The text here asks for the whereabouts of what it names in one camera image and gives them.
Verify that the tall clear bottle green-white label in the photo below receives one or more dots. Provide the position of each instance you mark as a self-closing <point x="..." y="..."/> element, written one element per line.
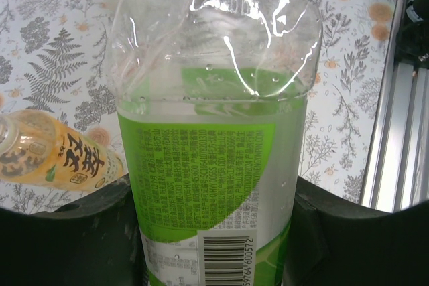
<point x="214" y="148"/>

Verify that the long aluminium frame rail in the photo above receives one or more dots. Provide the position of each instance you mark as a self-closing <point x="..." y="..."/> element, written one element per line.
<point x="395" y="132"/>

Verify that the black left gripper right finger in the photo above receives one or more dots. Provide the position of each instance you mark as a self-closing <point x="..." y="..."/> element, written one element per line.
<point x="362" y="249"/>

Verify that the yellow tea bottle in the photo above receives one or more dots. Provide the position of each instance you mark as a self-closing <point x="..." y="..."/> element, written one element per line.
<point x="50" y="152"/>

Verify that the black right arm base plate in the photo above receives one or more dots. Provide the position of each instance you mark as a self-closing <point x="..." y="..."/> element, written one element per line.
<point x="412" y="48"/>

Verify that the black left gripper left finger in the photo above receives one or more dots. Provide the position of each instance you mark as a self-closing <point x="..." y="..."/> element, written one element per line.
<point x="67" y="249"/>

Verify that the floral grey orange tablecloth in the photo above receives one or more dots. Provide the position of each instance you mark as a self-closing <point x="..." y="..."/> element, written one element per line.
<point x="50" y="48"/>

